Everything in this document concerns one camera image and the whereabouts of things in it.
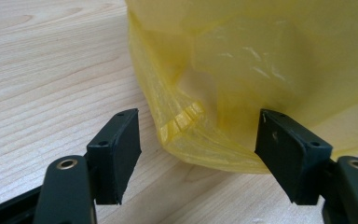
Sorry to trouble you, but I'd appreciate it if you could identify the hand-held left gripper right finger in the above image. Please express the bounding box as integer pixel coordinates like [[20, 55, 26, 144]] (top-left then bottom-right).
[[255, 108, 334, 206]]

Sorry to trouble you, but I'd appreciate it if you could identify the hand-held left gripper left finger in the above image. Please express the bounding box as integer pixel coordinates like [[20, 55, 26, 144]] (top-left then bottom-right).
[[86, 107, 143, 206]]

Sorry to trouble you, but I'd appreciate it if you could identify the yellow plastic bag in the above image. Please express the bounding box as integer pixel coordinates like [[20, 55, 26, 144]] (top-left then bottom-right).
[[124, 0, 358, 175]]

